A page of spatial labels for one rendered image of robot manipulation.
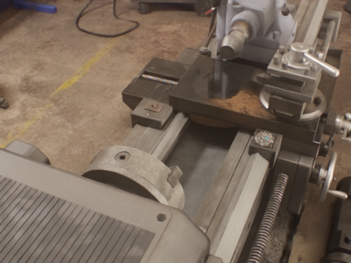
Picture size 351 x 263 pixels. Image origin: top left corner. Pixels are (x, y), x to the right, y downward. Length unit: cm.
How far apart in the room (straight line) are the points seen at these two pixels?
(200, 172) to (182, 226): 93
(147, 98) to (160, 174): 78
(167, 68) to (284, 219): 83
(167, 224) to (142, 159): 31
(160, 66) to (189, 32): 217
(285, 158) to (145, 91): 61
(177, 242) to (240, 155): 88
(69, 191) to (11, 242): 13
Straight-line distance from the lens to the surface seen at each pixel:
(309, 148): 161
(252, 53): 199
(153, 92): 176
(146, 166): 97
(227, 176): 146
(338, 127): 168
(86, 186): 77
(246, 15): 175
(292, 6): 209
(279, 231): 189
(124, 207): 73
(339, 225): 225
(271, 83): 148
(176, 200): 101
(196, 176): 162
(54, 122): 311
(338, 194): 180
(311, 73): 145
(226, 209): 137
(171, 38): 396
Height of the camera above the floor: 190
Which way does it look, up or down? 41 degrees down
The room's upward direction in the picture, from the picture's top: straight up
